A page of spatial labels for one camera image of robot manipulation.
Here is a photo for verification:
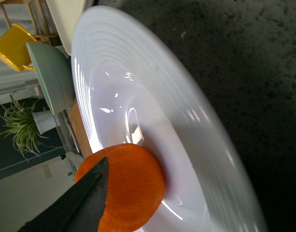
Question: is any yellow mug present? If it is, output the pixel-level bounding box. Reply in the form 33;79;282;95
0;23;37;72

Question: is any potted green plant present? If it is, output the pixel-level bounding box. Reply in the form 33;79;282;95
0;94;59;161

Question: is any wooden cutting board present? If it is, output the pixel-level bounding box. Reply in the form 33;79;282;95
68;100;93;159

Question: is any orange mandarin fruit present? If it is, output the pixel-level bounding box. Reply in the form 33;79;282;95
75;144;166;232

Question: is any white ridged plate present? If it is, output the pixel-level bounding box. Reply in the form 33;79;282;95
72;6;267;232

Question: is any wooden dish rack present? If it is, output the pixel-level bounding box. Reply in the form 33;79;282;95
0;0;61;46

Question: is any light green bowl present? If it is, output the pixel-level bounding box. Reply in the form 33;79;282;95
26;42;75;115

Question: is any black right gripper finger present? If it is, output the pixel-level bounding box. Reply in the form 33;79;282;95
19;157;109;232

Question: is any cream bear tray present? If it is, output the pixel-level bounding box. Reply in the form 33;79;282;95
46;0;93;56

